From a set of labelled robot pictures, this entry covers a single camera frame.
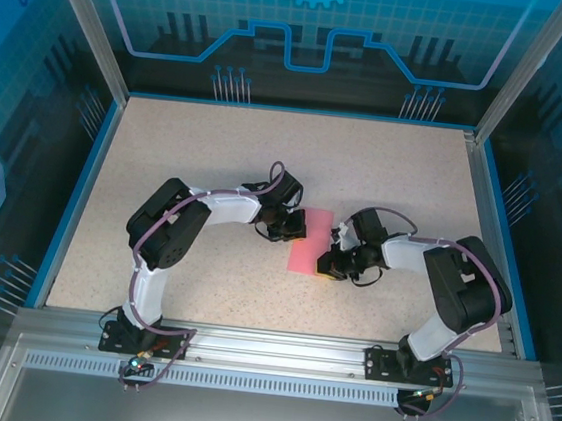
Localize pink paper sheet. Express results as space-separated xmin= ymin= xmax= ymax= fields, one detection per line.
xmin=286 ymin=205 xmax=336 ymax=279

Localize small connector with green light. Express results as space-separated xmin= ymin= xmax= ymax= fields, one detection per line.
xmin=409 ymin=382 xmax=448 ymax=406
xmin=126 ymin=348 xmax=155 ymax=375

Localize blue table edge border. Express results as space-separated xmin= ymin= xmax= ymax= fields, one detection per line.
xmin=23 ymin=78 xmax=562 ymax=362

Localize white right camera mount bracket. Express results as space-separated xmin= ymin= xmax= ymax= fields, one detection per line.
xmin=329 ymin=220 xmax=356 ymax=252

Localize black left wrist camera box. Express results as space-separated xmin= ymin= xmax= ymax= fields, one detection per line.
xmin=266 ymin=167 xmax=307 ymax=209

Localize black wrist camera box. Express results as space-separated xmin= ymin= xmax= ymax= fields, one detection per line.
xmin=266 ymin=167 xmax=307 ymax=209
xmin=349 ymin=205 xmax=389 ymax=245

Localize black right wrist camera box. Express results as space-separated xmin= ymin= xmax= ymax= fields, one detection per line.
xmin=349 ymin=205 xmax=389 ymax=245

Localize long aluminium mounting rail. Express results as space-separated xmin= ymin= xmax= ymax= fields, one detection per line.
xmin=10 ymin=301 xmax=548 ymax=400

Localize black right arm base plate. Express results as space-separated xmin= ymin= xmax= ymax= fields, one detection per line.
xmin=362 ymin=344 xmax=459 ymax=390

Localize slotted grey cable duct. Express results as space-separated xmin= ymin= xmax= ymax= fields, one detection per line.
xmin=22 ymin=349 xmax=402 ymax=408

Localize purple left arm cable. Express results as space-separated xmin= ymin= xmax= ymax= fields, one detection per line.
xmin=115 ymin=147 xmax=288 ymax=407

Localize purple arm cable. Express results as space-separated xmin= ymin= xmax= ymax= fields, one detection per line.
xmin=353 ymin=206 xmax=512 ymax=421
xmin=115 ymin=147 xmax=288 ymax=407

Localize aluminium side rail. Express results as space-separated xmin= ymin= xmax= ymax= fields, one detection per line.
xmin=439 ymin=129 xmax=546 ymax=358

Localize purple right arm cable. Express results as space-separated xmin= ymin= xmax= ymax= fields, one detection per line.
xmin=353 ymin=206 xmax=512 ymax=421

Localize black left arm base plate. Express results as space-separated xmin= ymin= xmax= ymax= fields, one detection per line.
xmin=97 ymin=318 xmax=194 ymax=362

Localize aluminium frame post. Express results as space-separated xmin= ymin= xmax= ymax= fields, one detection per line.
xmin=471 ymin=0 xmax=562 ymax=154
xmin=26 ymin=0 xmax=141 ymax=108

